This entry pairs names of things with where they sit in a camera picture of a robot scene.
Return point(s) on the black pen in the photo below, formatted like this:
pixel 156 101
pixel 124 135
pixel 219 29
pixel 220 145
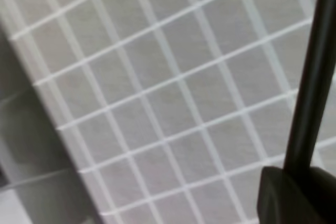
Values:
pixel 314 88

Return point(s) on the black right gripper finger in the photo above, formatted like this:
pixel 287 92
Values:
pixel 282 200

